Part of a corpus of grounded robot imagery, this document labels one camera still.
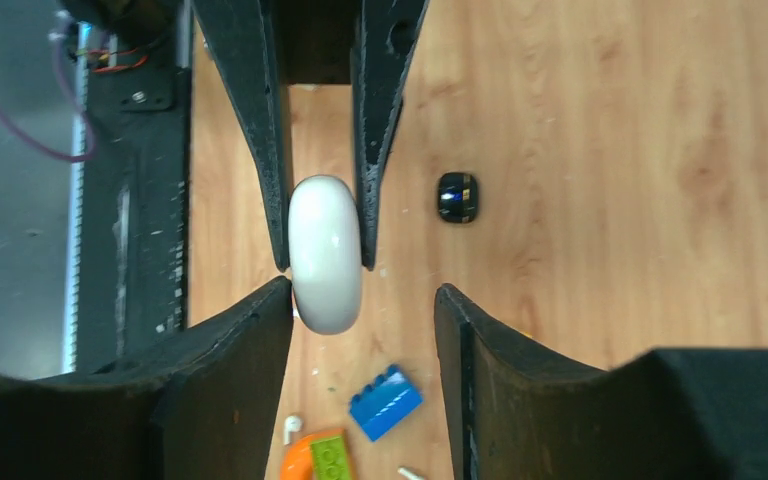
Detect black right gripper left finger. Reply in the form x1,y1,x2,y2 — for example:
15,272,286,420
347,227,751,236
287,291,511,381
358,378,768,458
0,276,294,479

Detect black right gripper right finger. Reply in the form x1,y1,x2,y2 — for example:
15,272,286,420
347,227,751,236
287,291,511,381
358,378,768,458
434,284,768,479

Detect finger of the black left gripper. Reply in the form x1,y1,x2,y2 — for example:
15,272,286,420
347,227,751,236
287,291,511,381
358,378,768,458
350,0,429,270
193,0,293,272

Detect glossy black earbud charging case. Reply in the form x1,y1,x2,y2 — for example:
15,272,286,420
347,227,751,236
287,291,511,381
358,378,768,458
437,172,480,224

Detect white earbud charging case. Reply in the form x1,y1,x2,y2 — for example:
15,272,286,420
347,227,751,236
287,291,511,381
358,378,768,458
288,175,362,335

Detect white earbud far right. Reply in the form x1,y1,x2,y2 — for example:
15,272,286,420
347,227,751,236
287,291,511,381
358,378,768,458
397,466,425,480

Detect green toy building plate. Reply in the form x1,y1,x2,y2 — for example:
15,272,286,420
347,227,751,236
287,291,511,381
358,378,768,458
309,434,354,480

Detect blue toy building block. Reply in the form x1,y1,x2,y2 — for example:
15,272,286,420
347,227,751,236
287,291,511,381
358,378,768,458
349,364,423,442

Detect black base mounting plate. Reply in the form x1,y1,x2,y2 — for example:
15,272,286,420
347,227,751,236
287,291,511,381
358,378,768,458
74,1,193,371

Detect white earbud near ring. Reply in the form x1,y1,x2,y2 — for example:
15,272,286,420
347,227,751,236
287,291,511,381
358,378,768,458
282,414,304,446

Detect orange toy ring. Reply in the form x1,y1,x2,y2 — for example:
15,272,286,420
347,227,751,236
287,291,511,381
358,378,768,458
279,428,355,480

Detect white slotted cable duct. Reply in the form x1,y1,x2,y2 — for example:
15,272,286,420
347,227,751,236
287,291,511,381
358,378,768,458
61,22,91,373

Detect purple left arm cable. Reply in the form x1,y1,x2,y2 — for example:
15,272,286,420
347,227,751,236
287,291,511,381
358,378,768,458
0,0,99,164

